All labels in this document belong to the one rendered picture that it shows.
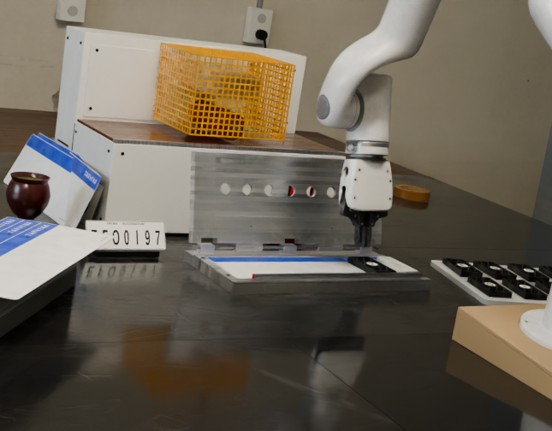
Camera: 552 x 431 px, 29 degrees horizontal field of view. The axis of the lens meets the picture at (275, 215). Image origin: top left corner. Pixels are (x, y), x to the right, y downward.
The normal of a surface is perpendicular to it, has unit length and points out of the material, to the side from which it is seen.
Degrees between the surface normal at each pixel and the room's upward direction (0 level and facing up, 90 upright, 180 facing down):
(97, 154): 90
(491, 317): 4
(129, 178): 90
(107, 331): 0
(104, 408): 0
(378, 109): 78
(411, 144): 90
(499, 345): 90
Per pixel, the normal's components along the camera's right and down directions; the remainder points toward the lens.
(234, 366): 0.14, -0.97
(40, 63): 0.45, 0.27
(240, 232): 0.51, 0.03
